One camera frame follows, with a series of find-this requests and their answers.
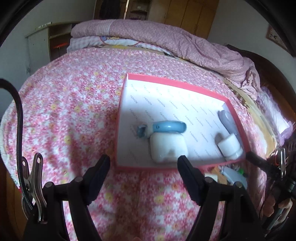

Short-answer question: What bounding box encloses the purple folded quilt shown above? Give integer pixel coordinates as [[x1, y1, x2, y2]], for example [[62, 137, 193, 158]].
[[71, 19, 261, 99]]

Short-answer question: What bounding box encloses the black cable left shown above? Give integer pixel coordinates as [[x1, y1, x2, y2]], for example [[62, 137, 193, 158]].
[[0, 78, 33, 214]]

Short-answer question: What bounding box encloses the silver spring clamp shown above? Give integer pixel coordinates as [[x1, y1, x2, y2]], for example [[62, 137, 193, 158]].
[[21, 153, 47, 223], [276, 147, 287, 179]]

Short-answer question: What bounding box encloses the white earbuds charging case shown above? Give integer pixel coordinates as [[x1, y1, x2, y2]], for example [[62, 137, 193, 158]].
[[149, 133, 188, 164]]

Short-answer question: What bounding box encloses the grey plastic oval case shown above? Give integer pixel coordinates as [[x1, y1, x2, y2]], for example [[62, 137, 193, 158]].
[[220, 166, 248, 189]]

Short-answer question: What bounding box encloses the dark wooden headboard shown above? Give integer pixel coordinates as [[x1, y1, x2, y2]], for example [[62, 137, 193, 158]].
[[226, 44, 295, 128]]

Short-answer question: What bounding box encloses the pink floral bed sheet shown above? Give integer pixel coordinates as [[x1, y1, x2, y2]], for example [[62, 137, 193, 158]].
[[0, 47, 273, 241]]

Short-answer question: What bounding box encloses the white bedside shelf cabinet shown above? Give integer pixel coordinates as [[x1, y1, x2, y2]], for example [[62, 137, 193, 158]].
[[25, 22, 78, 75]]

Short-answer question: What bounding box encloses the wooden wardrobe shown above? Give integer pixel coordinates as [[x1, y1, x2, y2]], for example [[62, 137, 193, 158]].
[[147, 0, 219, 39]]

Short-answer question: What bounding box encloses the person's right hand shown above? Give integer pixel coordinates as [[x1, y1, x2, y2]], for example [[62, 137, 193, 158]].
[[263, 194, 293, 218]]

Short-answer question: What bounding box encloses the white plastic bottle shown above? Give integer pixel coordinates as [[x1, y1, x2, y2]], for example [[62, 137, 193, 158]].
[[218, 133, 244, 161]]

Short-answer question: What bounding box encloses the silver spring clamp left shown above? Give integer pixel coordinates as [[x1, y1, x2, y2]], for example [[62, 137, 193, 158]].
[[21, 153, 47, 223]]

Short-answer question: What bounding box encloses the small wooden block piece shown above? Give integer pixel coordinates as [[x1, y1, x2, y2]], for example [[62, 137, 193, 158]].
[[210, 166, 227, 185]]

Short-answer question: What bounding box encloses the silver spring clamp right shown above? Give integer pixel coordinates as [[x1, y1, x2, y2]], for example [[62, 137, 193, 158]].
[[276, 147, 287, 179]]

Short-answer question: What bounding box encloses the blue curved plastic handle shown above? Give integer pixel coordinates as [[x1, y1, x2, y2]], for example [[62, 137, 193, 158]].
[[136, 120, 187, 140]]

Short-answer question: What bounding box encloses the pink shallow cardboard box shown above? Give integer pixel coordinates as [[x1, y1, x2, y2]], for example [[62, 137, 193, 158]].
[[115, 73, 250, 170]]

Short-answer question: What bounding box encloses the green figure keychain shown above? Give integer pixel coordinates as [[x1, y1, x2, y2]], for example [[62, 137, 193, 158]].
[[238, 168, 244, 175]]

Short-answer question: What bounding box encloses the framed wall picture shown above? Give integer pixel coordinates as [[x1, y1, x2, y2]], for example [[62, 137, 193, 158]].
[[266, 25, 288, 52]]

